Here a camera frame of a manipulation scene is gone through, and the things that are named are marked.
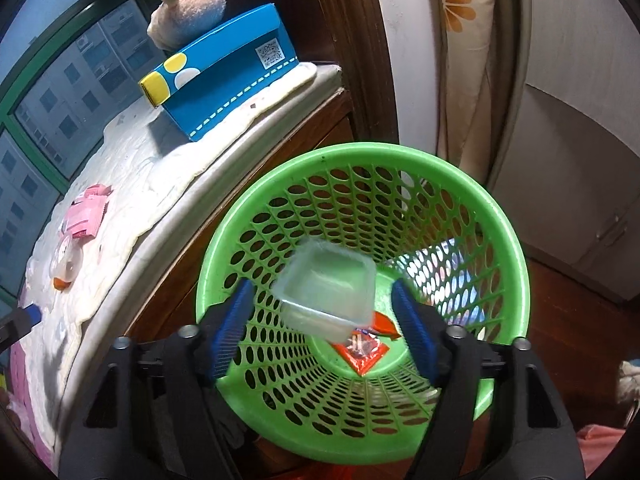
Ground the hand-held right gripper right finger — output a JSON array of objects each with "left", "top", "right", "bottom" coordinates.
[{"left": 392, "top": 280, "right": 586, "bottom": 480}]

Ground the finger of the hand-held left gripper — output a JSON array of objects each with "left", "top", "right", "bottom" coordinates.
[{"left": 0, "top": 305, "right": 41, "bottom": 356}]

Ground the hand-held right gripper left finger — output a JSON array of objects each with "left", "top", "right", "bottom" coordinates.
[{"left": 59, "top": 279, "right": 256, "bottom": 480}]

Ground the clear square plastic cup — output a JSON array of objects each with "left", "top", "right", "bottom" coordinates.
[{"left": 271, "top": 239, "right": 377, "bottom": 345}]

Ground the green plastic mesh basket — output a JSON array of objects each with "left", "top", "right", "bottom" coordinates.
[{"left": 196, "top": 143, "right": 531, "bottom": 465}]

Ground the orange wrapper piece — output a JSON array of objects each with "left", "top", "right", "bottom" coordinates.
[{"left": 372, "top": 311, "right": 401, "bottom": 339}]

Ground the pink foam mat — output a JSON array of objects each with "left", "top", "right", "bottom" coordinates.
[{"left": 0, "top": 340, "right": 56, "bottom": 471}]

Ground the red snack wrapper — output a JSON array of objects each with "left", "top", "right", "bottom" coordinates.
[{"left": 332, "top": 329, "right": 391, "bottom": 377}]

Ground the clear dome cup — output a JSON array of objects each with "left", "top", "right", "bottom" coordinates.
[{"left": 51, "top": 240, "right": 83, "bottom": 292}]

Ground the pink wrapper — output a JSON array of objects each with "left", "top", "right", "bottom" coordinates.
[{"left": 60, "top": 184, "right": 113, "bottom": 241}]

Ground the cream quilted blanket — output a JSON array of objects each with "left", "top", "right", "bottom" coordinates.
[{"left": 20, "top": 62, "right": 318, "bottom": 461}]

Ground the wooden window seat cabinet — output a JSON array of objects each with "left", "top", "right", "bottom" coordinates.
[{"left": 125, "top": 87, "right": 356, "bottom": 341}]

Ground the blue box with dots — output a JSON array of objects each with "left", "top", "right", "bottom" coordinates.
[{"left": 138, "top": 4, "right": 301, "bottom": 143}]

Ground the white wardrobe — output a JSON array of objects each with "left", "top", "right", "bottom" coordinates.
[{"left": 487, "top": 0, "right": 640, "bottom": 301}]

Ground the pink cloth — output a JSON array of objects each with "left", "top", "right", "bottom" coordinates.
[{"left": 575, "top": 422, "right": 640, "bottom": 480}]

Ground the grey stone windowsill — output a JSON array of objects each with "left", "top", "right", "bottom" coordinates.
[{"left": 55, "top": 62, "right": 343, "bottom": 461}]

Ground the pink plush sheep toy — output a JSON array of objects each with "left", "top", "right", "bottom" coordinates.
[{"left": 147, "top": 0, "right": 227, "bottom": 52}]

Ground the floral cream curtain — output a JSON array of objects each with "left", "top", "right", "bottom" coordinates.
[{"left": 432, "top": 0, "right": 518, "bottom": 186}]

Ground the green window frame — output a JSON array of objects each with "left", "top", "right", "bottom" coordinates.
[{"left": 0, "top": 0, "right": 171, "bottom": 311}]

